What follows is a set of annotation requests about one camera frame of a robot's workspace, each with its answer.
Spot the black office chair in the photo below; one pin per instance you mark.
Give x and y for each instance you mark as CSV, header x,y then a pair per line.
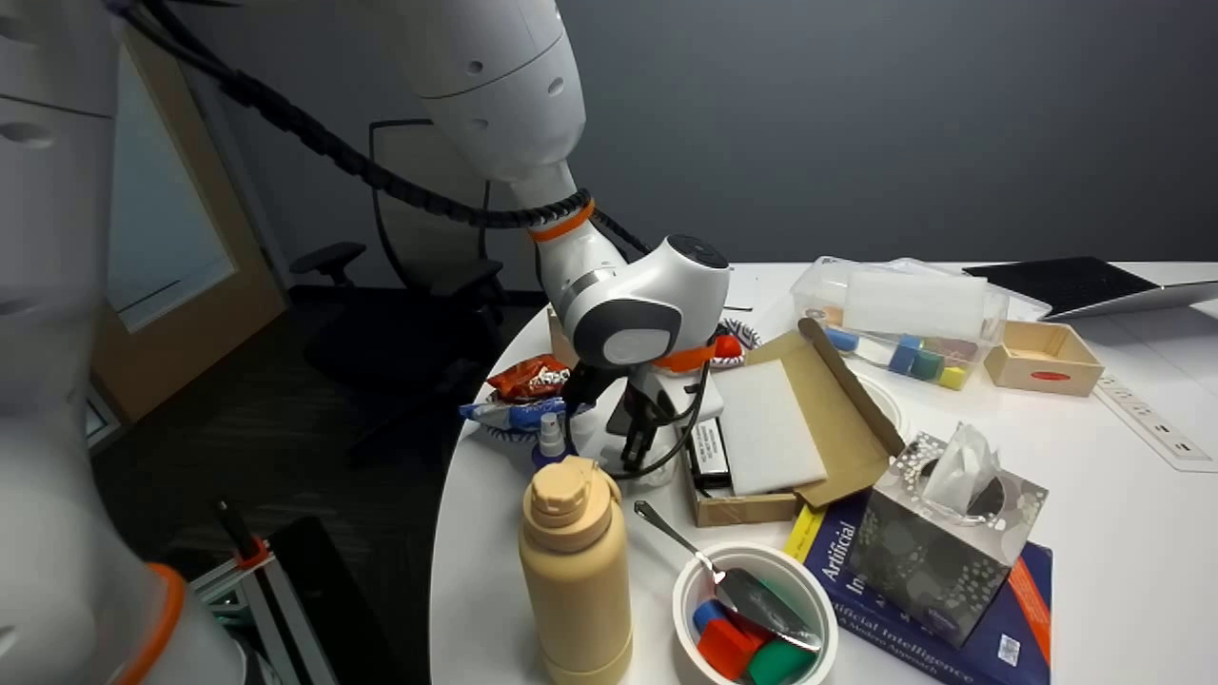
x,y
440,319

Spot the small bowl with red item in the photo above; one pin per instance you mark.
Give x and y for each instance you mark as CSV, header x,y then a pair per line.
x,y
734,345

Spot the tan insulated bottle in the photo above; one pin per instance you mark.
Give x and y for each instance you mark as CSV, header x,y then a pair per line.
x,y
577,570

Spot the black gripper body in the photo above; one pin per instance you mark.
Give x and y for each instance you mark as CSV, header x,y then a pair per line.
x,y
641,407

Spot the blue book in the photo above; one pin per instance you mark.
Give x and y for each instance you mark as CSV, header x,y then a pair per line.
x,y
1008,650

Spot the white bowl with blocks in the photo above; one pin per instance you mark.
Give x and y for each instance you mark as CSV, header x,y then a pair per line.
x,y
721,650

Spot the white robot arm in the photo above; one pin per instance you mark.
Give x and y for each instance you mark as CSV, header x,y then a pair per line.
x,y
497,79

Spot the open cardboard box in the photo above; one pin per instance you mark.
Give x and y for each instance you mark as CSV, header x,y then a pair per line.
x,y
796,428

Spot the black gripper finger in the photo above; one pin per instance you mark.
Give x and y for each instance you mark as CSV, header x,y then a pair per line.
x,y
632,452

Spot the metal spoon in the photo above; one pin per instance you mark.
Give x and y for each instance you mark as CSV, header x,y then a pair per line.
x,y
743,593

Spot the clear plastic container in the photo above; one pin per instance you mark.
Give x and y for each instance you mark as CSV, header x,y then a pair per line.
x,y
903,319

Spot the small wooden tray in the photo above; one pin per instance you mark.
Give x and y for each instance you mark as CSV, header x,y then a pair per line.
x,y
1045,360

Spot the blue snack bag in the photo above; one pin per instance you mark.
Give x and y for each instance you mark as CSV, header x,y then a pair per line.
x,y
511,415

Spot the red snack bag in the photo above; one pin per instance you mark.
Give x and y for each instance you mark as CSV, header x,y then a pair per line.
x,y
531,379

